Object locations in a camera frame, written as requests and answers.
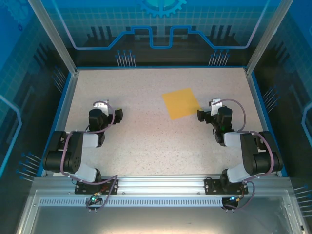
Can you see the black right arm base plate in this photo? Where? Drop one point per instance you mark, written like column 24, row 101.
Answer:
column 210, row 188

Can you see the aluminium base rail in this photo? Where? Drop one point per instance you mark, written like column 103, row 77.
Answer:
column 161, row 184

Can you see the aluminium corner post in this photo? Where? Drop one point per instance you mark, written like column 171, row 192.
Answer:
column 267, row 36
column 54, row 36

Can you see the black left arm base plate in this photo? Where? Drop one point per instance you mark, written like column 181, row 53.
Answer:
column 83, row 190

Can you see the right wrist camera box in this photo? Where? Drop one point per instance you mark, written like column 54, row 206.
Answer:
column 224, row 114

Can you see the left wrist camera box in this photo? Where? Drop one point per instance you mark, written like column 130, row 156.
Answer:
column 96, row 117

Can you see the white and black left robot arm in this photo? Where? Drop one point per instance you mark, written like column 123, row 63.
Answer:
column 73, row 151

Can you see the sheet metal panel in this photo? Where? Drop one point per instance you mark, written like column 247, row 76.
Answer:
column 156, row 219

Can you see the aluminium side rail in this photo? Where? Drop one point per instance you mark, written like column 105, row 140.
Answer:
column 264, row 123
column 62, row 122

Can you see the yellow paper sheet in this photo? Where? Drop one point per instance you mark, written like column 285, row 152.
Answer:
column 180, row 103

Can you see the blue table edge frame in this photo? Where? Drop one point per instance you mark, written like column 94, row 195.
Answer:
column 268, row 122

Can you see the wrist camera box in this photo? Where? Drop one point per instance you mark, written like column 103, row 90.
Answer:
column 224, row 114
column 96, row 117

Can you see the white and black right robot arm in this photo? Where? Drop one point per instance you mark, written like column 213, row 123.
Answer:
column 253, row 153

